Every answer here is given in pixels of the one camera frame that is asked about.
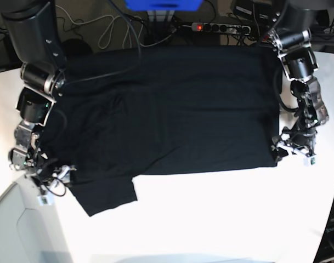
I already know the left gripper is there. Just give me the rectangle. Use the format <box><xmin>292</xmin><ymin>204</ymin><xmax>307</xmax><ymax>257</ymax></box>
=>
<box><xmin>273</xmin><ymin>120</ymin><xmax>316</xmax><ymax>163</ymax></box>

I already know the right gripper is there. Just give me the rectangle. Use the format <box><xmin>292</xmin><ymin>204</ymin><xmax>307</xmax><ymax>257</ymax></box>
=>
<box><xmin>8</xmin><ymin>153</ymin><xmax>76</xmax><ymax>186</ymax></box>

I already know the black T-shirt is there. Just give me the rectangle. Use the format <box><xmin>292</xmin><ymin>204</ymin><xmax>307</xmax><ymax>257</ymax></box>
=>
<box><xmin>41</xmin><ymin>46</ymin><xmax>279</xmax><ymax>216</ymax></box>

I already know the grey plastic panel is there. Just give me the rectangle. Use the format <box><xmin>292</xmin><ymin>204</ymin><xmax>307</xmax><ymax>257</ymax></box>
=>
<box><xmin>0</xmin><ymin>183</ymin><xmax>73</xmax><ymax>262</ymax></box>

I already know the grey power strip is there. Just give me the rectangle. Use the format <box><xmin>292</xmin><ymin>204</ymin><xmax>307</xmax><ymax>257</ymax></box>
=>
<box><xmin>191</xmin><ymin>22</ymin><xmax>251</xmax><ymax>36</ymax></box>

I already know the blue box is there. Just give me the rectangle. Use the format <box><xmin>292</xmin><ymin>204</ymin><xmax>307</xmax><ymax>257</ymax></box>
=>
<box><xmin>125</xmin><ymin>0</ymin><xmax>203</xmax><ymax>12</ymax></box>

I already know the white coiled cable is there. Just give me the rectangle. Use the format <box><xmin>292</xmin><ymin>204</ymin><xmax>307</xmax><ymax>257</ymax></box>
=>
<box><xmin>50</xmin><ymin>0</ymin><xmax>173</xmax><ymax>50</ymax></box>

